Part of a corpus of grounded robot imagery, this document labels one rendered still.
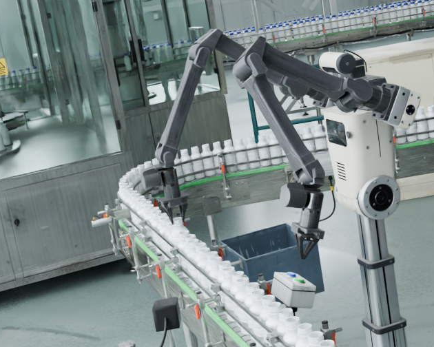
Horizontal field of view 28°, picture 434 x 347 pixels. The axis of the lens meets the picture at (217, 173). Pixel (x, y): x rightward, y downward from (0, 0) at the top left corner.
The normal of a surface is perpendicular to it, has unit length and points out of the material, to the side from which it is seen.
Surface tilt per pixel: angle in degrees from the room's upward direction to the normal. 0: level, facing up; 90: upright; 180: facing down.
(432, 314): 0
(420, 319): 0
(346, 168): 90
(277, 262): 90
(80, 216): 90
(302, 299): 90
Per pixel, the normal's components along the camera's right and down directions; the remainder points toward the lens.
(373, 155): 0.36, 0.34
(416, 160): 0.03, 0.23
